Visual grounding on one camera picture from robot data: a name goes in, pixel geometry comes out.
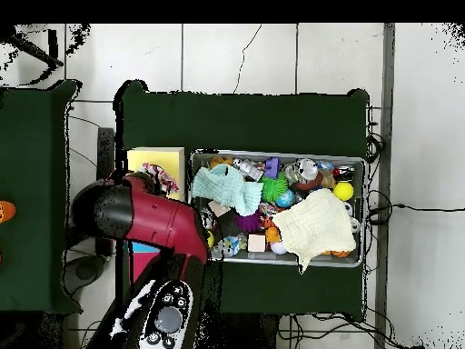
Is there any shallow clear mesh bin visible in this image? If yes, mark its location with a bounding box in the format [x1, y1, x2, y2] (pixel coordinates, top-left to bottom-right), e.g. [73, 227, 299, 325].
[185, 148, 366, 269]

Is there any wooden box with three holes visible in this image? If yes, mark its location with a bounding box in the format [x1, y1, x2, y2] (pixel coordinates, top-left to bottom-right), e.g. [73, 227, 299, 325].
[124, 145, 186, 284]

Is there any mint green muslin cloth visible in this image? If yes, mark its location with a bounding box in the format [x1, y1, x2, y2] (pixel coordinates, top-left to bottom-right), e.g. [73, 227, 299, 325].
[191, 163, 265, 218]

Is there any silver toy robot figure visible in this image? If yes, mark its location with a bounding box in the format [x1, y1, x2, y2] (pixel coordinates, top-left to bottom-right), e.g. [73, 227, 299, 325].
[232, 157, 265, 182]

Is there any green spiky rubber ball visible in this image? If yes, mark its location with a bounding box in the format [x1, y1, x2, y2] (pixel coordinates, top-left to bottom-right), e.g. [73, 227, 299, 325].
[260, 173, 289, 204]

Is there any purple plastic toy block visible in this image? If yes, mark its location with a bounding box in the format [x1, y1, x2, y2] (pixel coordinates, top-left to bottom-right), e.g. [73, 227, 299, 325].
[263, 156, 281, 179]

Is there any blue globe ball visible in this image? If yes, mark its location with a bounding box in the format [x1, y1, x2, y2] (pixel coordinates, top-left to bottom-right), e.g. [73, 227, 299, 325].
[274, 189, 296, 209]

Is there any plain wooden cube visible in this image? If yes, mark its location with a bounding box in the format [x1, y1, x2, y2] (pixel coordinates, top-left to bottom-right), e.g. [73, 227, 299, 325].
[247, 234, 267, 254]

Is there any silver metal can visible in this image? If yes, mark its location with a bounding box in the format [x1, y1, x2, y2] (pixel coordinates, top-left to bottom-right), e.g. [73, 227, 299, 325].
[283, 158, 320, 184]

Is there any cream muslin cloth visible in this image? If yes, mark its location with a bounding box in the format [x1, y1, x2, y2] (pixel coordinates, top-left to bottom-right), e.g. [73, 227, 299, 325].
[271, 187, 358, 274]

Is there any yellow smiley ball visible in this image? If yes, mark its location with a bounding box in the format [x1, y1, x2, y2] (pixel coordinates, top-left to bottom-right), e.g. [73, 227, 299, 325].
[332, 181, 354, 202]

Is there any black stand bar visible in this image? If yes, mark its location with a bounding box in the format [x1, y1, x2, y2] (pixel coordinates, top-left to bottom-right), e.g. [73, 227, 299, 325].
[95, 126, 116, 257]

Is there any dark green neighbour table cloth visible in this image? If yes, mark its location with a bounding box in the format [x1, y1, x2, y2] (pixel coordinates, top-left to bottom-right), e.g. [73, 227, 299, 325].
[0, 78, 83, 315]

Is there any orange toy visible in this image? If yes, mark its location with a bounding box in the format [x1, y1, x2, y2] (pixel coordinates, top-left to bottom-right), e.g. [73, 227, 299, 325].
[0, 200, 17, 224]

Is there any black tripod leg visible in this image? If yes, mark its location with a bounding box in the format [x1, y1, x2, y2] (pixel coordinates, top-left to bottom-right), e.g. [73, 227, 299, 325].
[6, 34, 64, 68]

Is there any black power cable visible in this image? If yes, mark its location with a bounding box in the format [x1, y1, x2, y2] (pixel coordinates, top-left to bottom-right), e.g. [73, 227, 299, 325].
[366, 203, 465, 224]

